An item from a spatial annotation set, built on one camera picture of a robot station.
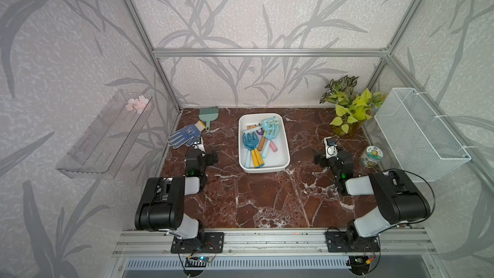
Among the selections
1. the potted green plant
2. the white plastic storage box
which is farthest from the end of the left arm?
the potted green plant

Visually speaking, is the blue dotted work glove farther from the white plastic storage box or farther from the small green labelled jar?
the small green labelled jar

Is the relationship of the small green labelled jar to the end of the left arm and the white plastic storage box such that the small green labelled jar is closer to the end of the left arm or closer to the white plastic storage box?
the white plastic storage box

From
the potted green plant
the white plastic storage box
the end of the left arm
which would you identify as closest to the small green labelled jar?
the potted green plant

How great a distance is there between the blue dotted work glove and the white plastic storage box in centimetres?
26

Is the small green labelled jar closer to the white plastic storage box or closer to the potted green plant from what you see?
the potted green plant

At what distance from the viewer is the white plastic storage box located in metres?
0.93

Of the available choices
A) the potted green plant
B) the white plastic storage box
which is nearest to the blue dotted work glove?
the white plastic storage box

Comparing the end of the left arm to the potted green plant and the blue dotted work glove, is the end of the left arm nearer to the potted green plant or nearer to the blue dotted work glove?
the blue dotted work glove

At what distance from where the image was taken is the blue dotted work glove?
1068 millimetres

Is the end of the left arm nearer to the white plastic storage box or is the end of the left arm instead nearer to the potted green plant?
the white plastic storage box

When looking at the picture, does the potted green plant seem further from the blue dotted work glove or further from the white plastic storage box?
the blue dotted work glove

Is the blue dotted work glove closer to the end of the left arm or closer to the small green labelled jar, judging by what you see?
the end of the left arm
